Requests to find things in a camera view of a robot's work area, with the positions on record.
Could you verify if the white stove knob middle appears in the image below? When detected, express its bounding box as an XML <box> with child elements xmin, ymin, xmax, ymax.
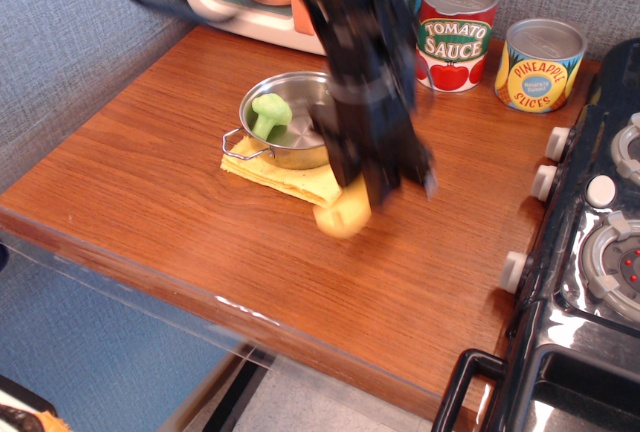
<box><xmin>530</xmin><ymin>165</ymin><xmax>557</xmax><ymax>202</ymax></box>

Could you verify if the black toy stove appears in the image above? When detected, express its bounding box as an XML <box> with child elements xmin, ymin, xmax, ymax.
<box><xmin>433</xmin><ymin>39</ymin><xmax>639</xmax><ymax>431</ymax></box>

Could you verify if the green toy broccoli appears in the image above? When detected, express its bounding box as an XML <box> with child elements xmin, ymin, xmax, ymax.
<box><xmin>251</xmin><ymin>93</ymin><xmax>293</xmax><ymax>141</ymax></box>

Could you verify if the yellow folded cloth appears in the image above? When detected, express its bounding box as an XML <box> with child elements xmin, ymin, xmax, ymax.
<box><xmin>220</xmin><ymin>154</ymin><xmax>342</xmax><ymax>207</ymax></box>

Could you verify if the white stove knob upper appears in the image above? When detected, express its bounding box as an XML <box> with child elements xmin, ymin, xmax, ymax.
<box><xmin>545</xmin><ymin>127</ymin><xmax>571</xmax><ymax>162</ymax></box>

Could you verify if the pineapple slices can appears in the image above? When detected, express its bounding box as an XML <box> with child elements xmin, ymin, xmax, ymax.
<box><xmin>494</xmin><ymin>18</ymin><xmax>587</xmax><ymax>114</ymax></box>

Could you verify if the orange plush object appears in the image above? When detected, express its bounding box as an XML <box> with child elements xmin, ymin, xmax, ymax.
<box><xmin>0</xmin><ymin>406</ymin><xmax>71</xmax><ymax>432</ymax></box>

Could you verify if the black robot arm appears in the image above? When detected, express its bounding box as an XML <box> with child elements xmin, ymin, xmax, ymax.
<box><xmin>302</xmin><ymin>0</ymin><xmax>437</xmax><ymax>207</ymax></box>

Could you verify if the stainless steel pot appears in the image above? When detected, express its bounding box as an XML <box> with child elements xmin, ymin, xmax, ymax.
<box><xmin>222</xmin><ymin>71</ymin><xmax>335</xmax><ymax>170</ymax></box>

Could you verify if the white stove knob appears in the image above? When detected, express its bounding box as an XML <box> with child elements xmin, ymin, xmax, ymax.
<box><xmin>545</xmin><ymin>127</ymin><xmax>571</xmax><ymax>162</ymax></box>
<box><xmin>499</xmin><ymin>251</ymin><xmax>528</xmax><ymax>294</ymax></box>
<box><xmin>530</xmin><ymin>165</ymin><xmax>557</xmax><ymax>202</ymax></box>

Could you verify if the tomato sauce can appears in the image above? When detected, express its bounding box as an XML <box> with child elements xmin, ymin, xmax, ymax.
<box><xmin>416</xmin><ymin>0</ymin><xmax>499</xmax><ymax>92</ymax></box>

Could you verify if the yellow toy dish brush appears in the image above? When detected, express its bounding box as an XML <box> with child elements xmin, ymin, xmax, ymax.
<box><xmin>313</xmin><ymin>175</ymin><xmax>372</xmax><ymax>239</ymax></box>

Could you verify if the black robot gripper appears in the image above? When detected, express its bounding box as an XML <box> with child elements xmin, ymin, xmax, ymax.
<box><xmin>310</xmin><ymin>79</ymin><xmax>437</xmax><ymax>206</ymax></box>

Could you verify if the white stove knob lower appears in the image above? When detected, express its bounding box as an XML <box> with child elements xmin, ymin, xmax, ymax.
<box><xmin>499</xmin><ymin>251</ymin><xmax>528</xmax><ymax>294</ymax></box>

